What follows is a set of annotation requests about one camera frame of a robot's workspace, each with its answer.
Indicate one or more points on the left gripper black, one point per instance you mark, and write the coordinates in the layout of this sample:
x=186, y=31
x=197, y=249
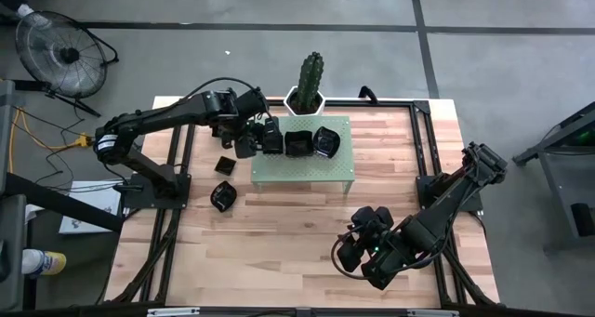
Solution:
x=246, y=140

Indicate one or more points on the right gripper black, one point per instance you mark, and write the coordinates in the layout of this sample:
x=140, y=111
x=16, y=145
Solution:
x=381, y=238

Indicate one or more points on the small black square plate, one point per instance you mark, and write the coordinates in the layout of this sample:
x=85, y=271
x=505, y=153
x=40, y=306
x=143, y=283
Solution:
x=225, y=165
x=274, y=139

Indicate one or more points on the black wavy square plate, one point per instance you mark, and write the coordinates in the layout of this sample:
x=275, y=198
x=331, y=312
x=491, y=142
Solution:
x=222, y=130
x=299, y=144

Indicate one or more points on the black leaf shaped plate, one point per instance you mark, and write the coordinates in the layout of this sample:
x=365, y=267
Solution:
x=326, y=141
x=223, y=197

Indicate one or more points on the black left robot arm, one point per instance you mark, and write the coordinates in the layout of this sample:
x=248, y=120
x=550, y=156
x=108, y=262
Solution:
x=162, y=117

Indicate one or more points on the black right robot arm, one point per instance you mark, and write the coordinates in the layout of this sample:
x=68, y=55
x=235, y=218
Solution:
x=446, y=201

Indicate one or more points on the white hexagonal plant pot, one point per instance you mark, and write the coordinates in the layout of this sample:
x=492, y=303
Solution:
x=289, y=102

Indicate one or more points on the green perforated metal stand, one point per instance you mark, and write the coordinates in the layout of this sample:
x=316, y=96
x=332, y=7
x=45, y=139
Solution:
x=302, y=168

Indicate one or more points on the green cactus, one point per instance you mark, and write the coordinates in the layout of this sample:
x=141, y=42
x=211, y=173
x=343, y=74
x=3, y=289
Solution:
x=310, y=80

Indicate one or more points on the white printed box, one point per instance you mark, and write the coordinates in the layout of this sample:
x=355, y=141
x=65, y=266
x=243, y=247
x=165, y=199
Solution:
x=88, y=215

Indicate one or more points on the grey metal cart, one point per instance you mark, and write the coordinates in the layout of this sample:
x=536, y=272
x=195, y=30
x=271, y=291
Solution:
x=556, y=196

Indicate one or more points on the black floor fan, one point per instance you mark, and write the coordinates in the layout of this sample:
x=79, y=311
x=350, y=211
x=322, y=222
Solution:
x=70, y=54

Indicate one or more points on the small black box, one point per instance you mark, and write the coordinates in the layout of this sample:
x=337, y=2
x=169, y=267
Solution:
x=583, y=219

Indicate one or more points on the white and yellow bottle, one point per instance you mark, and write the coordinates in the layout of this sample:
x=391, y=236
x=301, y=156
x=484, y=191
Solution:
x=51, y=263

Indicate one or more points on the person's white shoe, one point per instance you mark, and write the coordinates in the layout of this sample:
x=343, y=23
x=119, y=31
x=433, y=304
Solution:
x=24, y=11

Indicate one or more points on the black side bench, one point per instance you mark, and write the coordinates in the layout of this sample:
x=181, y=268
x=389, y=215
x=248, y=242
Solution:
x=9, y=238

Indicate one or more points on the silver aluminium bracket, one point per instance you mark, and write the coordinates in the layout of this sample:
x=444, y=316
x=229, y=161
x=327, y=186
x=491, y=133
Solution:
x=432, y=313
x=173, y=312

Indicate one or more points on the black metal table frame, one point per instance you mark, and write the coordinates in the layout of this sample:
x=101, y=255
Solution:
x=395, y=102

